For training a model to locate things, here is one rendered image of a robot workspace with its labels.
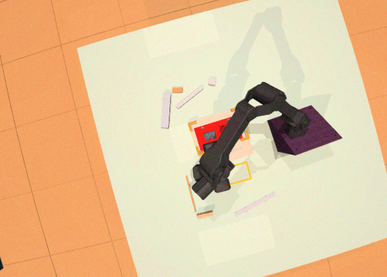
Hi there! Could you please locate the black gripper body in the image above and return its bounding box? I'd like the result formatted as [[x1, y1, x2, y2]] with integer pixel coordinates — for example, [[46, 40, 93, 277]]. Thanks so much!
[[203, 141, 231, 192]]

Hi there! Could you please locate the pink long flat bar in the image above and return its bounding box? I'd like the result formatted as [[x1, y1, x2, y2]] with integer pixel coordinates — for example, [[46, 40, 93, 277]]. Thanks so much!
[[176, 86, 203, 109]]

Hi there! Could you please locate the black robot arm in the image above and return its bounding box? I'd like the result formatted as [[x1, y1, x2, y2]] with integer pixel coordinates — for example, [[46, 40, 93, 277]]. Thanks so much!
[[192, 82, 312, 200]]

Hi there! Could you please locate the pale pink flat bar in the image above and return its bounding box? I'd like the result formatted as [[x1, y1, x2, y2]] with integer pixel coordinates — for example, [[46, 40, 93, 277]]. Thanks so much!
[[235, 192, 276, 217]]

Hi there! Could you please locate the pale grey flat bar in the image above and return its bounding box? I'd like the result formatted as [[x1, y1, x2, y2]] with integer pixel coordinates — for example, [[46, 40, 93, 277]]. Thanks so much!
[[161, 93, 171, 128]]

